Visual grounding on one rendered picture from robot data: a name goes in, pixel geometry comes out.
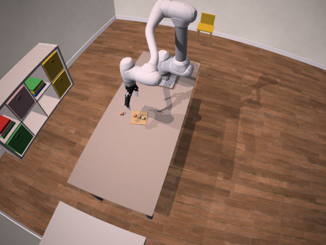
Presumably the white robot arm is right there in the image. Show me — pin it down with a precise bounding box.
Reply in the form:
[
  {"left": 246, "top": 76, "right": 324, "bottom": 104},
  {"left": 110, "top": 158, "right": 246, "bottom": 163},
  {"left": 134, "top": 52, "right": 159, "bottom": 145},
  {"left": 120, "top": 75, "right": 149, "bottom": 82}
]
[{"left": 120, "top": 0, "right": 197, "bottom": 87}]

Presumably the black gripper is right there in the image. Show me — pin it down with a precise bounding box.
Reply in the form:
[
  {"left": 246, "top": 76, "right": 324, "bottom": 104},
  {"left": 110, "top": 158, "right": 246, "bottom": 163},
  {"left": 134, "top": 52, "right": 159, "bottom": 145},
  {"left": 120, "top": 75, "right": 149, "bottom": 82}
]
[{"left": 125, "top": 83, "right": 138, "bottom": 110}]

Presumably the tan square mat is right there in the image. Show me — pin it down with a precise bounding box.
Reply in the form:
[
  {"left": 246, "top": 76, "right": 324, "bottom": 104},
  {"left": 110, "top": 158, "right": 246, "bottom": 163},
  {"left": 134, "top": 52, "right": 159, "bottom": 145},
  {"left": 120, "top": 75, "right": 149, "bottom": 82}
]
[{"left": 130, "top": 111, "right": 148, "bottom": 125}]

